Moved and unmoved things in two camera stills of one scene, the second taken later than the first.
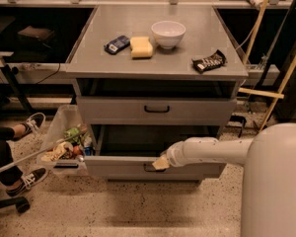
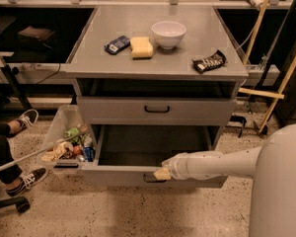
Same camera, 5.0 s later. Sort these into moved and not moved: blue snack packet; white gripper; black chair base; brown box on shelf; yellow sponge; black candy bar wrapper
Moved: white gripper
Not moved: black candy bar wrapper; blue snack packet; brown box on shelf; yellow sponge; black chair base
